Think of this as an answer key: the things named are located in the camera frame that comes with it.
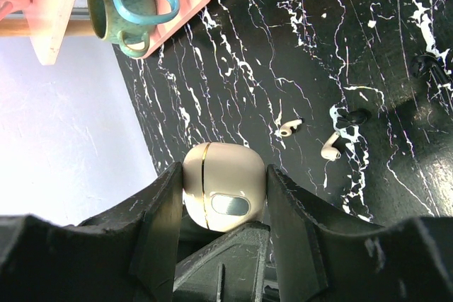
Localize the green ceramic mug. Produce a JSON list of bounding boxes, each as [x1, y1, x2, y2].
[[87, 0, 156, 58]]

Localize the black earbud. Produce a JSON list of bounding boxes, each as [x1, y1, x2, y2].
[[409, 52, 452, 86], [338, 108, 371, 125]]

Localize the beige earbud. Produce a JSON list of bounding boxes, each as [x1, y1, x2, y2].
[[279, 119, 303, 137], [321, 132, 341, 161]]

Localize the beige earbud charging case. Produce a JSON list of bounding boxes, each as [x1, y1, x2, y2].
[[183, 142, 266, 233]]

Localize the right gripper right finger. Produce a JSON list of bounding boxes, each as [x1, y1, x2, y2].
[[267, 165, 452, 301]]

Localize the pink three-tier wooden shelf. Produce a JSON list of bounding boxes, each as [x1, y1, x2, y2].
[[1, 0, 211, 66]]

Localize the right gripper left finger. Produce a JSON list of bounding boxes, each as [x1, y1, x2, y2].
[[1, 163, 183, 301]]

